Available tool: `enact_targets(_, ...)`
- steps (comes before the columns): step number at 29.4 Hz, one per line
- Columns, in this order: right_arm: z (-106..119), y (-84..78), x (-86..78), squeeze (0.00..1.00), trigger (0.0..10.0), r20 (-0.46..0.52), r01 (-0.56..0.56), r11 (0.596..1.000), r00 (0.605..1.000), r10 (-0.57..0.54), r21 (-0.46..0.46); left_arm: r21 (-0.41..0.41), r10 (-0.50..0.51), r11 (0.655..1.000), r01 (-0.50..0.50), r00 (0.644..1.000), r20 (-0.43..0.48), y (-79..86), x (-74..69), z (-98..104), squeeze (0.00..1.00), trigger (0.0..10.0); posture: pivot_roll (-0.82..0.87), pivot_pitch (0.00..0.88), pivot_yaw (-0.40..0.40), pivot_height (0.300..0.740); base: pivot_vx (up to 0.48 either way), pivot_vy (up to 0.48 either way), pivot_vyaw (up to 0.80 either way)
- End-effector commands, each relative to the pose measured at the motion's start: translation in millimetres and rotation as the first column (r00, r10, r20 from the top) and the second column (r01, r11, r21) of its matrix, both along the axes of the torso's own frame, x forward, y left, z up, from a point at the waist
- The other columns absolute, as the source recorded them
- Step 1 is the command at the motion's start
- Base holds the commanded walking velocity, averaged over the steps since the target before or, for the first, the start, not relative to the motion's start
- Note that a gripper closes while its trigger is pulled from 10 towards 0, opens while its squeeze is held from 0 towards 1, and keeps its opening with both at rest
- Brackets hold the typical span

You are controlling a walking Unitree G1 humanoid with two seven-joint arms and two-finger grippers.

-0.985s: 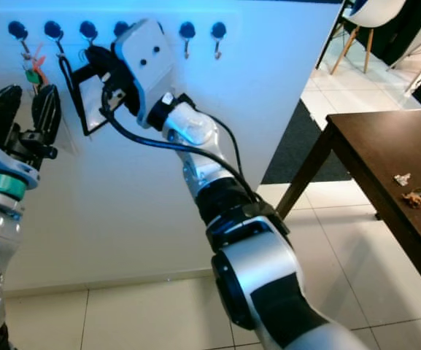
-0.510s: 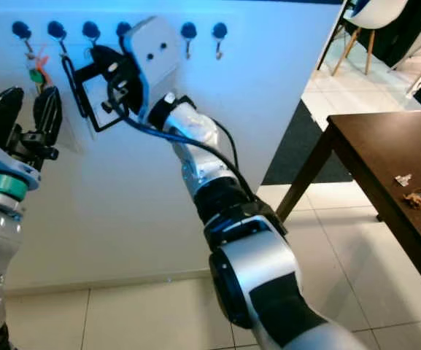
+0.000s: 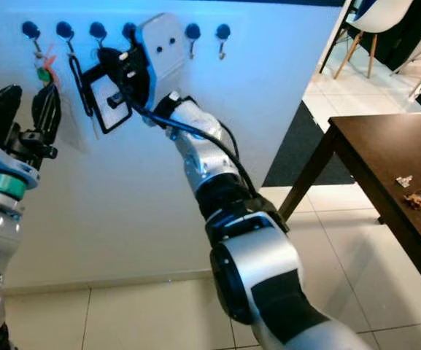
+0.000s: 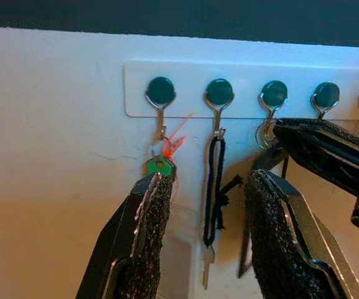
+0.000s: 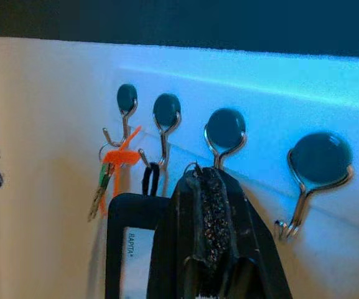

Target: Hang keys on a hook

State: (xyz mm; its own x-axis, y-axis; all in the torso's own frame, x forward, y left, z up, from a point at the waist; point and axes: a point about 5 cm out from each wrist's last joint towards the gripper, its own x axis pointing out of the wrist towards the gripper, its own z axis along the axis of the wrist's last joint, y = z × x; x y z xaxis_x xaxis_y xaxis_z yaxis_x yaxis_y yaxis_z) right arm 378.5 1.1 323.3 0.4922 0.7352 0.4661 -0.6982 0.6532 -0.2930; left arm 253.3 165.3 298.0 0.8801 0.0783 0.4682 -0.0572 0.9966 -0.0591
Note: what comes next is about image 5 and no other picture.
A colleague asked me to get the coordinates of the teal magnet wire hook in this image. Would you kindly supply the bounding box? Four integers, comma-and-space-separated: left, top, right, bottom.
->
274, 131, 355, 241
138, 92, 182, 171
100, 83, 139, 151
203, 107, 248, 171

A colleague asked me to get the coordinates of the black cord loop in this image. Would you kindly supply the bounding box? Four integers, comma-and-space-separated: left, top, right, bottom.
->
141, 161, 161, 197

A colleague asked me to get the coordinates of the green-headed key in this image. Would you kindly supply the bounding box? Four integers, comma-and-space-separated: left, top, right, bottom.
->
87, 163, 111, 222

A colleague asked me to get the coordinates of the black framed card holder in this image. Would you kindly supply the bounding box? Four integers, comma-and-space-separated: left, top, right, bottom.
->
105, 192, 171, 299

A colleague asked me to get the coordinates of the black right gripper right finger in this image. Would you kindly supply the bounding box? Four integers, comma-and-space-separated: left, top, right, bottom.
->
194, 167, 292, 299

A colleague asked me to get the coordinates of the orange plastic seal tag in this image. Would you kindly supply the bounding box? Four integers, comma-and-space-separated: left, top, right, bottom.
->
103, 124, 143, 219

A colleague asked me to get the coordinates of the thin silver key ring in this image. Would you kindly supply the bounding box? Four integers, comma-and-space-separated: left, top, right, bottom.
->
184, 160, 203, 177

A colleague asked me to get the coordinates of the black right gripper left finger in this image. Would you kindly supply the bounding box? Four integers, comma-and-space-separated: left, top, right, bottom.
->
147, 166, 205, 299

